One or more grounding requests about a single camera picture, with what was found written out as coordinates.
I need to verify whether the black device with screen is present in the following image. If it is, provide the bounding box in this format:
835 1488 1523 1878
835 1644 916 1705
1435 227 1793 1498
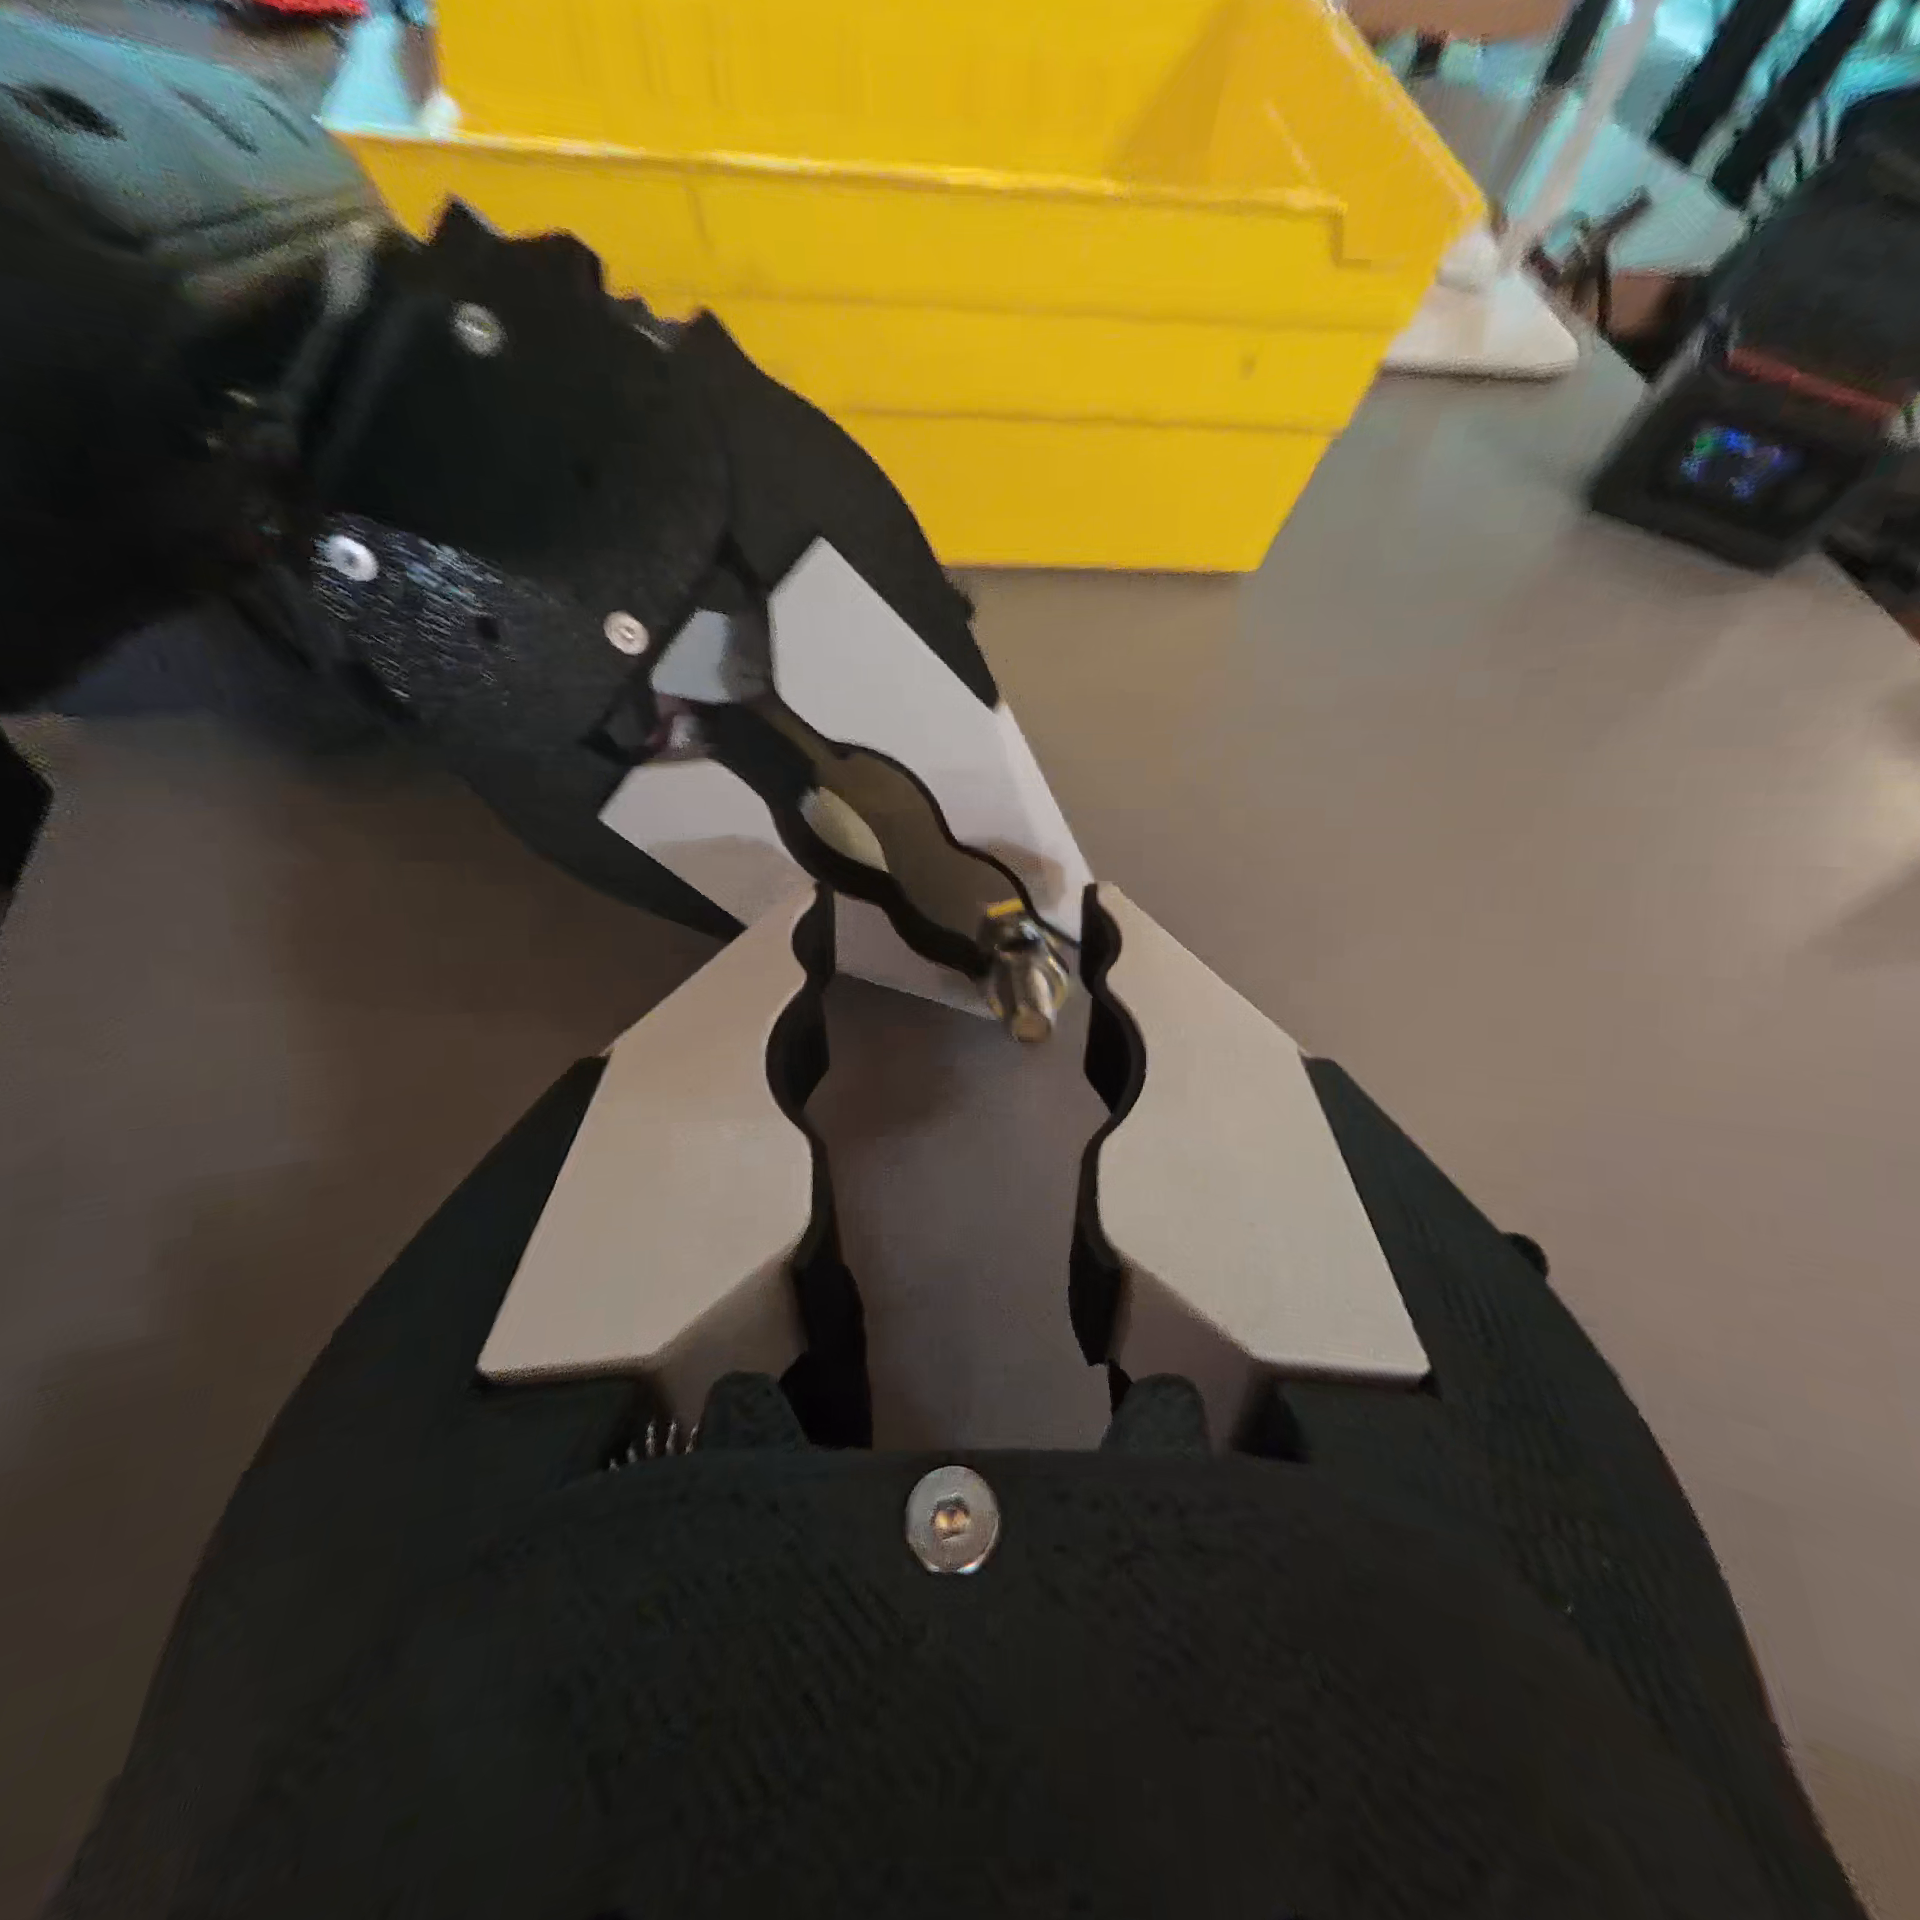
1585 320 1904 576

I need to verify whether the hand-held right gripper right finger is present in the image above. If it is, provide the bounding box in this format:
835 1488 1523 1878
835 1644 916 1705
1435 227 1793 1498
1071 884 1433 1393

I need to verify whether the steel bolt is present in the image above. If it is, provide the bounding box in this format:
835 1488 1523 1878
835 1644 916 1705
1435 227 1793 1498
971 901 1076 1046

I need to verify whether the black bag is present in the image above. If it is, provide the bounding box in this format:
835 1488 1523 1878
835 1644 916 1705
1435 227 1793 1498
1717 90 1920 396

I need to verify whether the yellow plastic bin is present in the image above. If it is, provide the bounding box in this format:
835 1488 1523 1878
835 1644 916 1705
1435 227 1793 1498
334 0 1491 576

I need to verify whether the white stand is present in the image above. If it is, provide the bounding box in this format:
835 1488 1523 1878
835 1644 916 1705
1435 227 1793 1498
1376 0 1670 380

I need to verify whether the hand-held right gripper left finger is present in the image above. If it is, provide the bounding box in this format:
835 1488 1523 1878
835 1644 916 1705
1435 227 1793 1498
478 882 837 1386

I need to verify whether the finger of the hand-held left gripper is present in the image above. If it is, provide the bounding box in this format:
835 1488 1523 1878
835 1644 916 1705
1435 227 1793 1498
651 538 1100 944
597 749 1024 1024

